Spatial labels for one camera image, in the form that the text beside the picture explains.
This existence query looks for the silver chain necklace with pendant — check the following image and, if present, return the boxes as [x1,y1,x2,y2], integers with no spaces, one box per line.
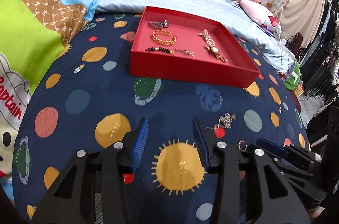
[206,112,236,132]

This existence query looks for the gold wristwatch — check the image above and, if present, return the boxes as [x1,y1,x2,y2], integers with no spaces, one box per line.
[204,45,228,62]

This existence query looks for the dark wooden bead bracelet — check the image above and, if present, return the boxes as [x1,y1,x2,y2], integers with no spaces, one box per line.
[144,46,175,55]

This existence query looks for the white pearl bracelet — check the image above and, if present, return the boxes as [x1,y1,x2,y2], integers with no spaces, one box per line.
[198,28,215,47]

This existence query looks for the gold chain bangle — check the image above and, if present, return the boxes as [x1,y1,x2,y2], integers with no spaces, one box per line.
[151,30,177,46]

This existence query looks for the silver wristwatch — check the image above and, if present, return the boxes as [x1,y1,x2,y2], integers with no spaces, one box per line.
[148,19,170,30]

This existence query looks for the green garment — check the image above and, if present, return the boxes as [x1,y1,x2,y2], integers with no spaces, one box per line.
[283,59,302,90]

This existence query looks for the navy planet print bedsheet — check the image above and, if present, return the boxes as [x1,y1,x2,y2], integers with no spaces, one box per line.
[13,14,310,223]

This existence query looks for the red shallow tray box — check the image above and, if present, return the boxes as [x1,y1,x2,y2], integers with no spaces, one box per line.
[130,6,260,88]

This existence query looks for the dark wooden chair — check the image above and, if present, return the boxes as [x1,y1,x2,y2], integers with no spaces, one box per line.
[286,32,303,56]

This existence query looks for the pink cartoon pillow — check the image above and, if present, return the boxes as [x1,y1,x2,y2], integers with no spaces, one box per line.
[239,0,279,32]

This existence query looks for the light blue quilt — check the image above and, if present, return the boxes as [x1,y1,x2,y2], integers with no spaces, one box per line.
[97,0,295,74]

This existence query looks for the colourful monkey cartoon blanket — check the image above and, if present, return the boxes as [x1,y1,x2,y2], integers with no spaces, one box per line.
[1,0,99,198]

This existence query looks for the white charging cable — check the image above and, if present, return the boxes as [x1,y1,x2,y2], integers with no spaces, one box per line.
[275,0,295,61]

